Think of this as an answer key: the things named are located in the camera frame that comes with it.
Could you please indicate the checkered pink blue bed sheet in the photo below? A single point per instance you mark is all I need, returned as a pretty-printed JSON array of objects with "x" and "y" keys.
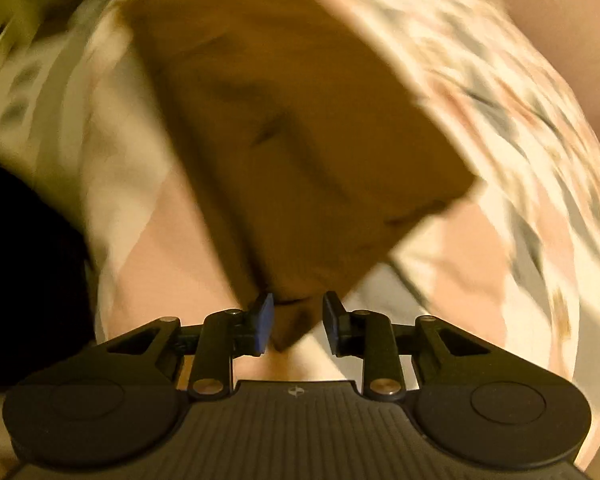
[{"x": 505, "y": 135}]

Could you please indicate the brown shirt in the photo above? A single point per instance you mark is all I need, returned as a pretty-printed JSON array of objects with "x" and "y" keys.
[{"x": 300, "y": 160}]

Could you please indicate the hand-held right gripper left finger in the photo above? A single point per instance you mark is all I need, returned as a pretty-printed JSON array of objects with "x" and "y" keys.
[{"x": 264, "y": 322}]

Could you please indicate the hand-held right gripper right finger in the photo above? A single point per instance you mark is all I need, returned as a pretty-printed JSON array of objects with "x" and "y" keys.
[{"x": 331, "y": 322}]

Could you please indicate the black cloth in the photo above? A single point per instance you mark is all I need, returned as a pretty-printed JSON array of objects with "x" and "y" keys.
[{"x": 25, "y": 270}]

